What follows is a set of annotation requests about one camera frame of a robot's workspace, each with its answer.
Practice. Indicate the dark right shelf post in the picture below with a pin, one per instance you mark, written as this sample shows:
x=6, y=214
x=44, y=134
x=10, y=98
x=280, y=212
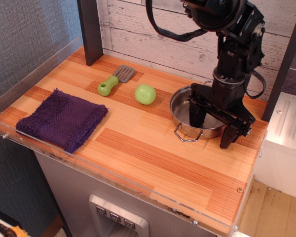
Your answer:
x=279, y=82

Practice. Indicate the yellow object at corner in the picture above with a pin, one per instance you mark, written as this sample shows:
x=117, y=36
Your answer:
x=15, y=232

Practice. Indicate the dark left shelf post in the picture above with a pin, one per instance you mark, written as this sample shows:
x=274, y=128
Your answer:
x=90, y=28

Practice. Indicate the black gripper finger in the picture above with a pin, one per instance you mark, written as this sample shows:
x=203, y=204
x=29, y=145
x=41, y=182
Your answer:
x=196, y=114
x=231, y=134

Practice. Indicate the dark shelf post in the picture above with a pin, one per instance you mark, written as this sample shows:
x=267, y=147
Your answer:
x=90, y=28
x=279, y=82

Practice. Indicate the stainless steel pot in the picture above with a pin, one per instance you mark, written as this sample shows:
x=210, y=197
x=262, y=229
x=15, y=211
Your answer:
x=179, y=108

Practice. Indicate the clear acrylic guard rail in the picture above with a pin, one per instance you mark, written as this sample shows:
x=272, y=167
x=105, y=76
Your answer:
x=135, y=149

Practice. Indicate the silver dispenser panel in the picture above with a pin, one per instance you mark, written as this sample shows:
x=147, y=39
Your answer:
x=116, y=218

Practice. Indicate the purple cloth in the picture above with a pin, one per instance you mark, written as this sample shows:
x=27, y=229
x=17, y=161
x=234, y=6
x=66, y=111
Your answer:
x=63, y=120

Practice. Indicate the white toy sink unit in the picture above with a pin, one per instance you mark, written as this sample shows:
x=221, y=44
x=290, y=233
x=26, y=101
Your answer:
x=276, y=164

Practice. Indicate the green toy apple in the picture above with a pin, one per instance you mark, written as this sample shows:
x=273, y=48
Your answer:
x=145, y=94

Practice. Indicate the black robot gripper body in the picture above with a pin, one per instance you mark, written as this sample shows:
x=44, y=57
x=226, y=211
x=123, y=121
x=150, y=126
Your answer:
x=224, y=100

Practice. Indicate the green handled grey spatula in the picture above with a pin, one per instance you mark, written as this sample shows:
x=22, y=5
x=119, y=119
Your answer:
x=122, y=75

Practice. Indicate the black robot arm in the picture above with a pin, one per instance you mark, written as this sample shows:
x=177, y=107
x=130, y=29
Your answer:
x=239, y=26

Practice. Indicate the grey toy fridge cabinet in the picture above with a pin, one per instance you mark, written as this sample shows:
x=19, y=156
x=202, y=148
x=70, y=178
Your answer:
x=73, y=189

